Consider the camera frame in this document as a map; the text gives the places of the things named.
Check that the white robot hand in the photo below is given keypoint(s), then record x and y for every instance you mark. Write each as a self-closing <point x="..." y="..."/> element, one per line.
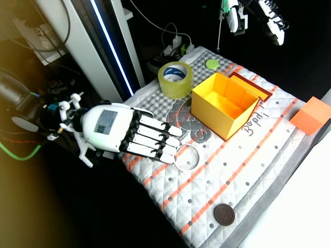
<point x="274" y="25"/>
<point x="108" y="129"/>

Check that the yellow box with red lid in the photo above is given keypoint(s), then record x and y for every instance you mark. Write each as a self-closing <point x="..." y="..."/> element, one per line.
<point x="219" y="121"/>

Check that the green round cap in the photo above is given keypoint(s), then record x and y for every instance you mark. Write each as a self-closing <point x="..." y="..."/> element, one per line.
<point x="212" y="64"/>

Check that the clear packing tape roll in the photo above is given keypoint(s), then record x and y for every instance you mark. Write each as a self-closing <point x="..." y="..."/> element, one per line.
<point x="175" y="89"/>

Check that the black power adapter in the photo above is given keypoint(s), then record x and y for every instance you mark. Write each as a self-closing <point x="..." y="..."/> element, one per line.
<point x="157" y="63"/>

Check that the white column with blue light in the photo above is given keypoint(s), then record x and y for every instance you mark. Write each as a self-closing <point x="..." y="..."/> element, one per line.
<point x="85" y="46"/>

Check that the green plug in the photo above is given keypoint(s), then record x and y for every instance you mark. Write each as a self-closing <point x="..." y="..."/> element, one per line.
<point x="184" y="49"/>

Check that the orange cube block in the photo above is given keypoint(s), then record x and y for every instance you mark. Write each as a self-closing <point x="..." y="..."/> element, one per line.
<point x="310" y="116"/>

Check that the white plug charger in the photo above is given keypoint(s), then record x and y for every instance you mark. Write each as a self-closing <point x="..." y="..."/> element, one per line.
<point x="177" y="41"/>

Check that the white power strip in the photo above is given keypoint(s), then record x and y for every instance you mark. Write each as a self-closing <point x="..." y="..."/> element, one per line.
<point x="168" y="49"/>

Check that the grey white quilt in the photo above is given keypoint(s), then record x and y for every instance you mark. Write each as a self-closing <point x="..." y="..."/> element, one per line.
<point x="219" y="178"/>

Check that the chocolate sandwich cookie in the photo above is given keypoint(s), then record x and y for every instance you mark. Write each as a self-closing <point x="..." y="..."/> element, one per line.
<point x="224" y="215"/>

